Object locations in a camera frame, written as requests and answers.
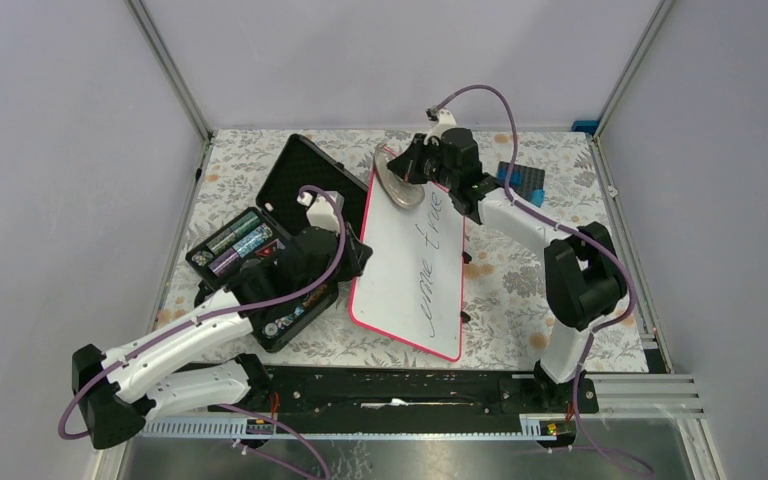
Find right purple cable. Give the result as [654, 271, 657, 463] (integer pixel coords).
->
[426, 84, 637, 480]

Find black open carrying case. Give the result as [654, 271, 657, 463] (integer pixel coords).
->
[185, 134, 368, 353]

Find grey lego plate blue bricks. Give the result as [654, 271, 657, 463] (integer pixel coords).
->
[503, 164, 545, 207]

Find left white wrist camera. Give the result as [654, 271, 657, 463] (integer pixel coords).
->
[297, 191, 344, 233]

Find floral table cloth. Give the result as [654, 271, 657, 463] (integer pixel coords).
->
[155, 127, 650, 374]

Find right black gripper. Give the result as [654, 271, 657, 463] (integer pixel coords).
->
[389, 135, 458, 191]

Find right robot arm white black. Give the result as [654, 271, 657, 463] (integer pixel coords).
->
[375, 127, 631, 412]

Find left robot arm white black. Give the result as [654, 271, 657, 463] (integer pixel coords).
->
[58, 227, 373, 450]

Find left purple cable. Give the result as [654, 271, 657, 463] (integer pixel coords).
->
[57, 185, 348, 441]

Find purple cable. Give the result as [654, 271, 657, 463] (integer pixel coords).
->
[426, 84, 637, 480]
[57, 185, 348, 441]

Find glittery silver eraser pad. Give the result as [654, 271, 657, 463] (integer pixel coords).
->
[373, 143, 425, 210]

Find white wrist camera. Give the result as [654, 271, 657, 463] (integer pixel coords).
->
[297, 191, 344, 233]
[423, 107, 457, 144]

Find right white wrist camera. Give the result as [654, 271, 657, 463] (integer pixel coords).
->
[423, 107, 457, 144]

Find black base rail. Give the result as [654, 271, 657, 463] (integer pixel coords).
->
[191, 360, 601, 439]

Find pink-framed whiteboard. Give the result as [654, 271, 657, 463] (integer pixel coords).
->
[349, 144, 465, 362]

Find blue corner block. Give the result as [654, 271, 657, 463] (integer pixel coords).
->
[570, 120, 600, 136]

